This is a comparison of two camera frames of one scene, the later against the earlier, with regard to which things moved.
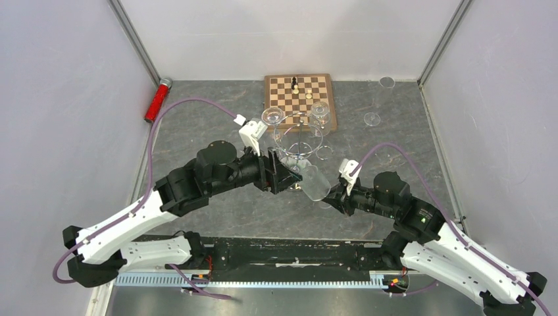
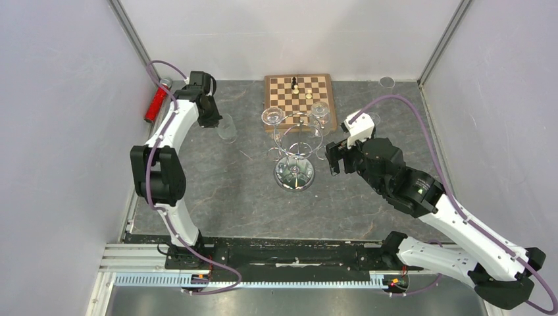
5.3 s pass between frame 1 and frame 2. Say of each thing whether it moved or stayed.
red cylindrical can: stayed
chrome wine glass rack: stayed
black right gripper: moved
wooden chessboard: stayed
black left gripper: moved
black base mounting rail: stayed
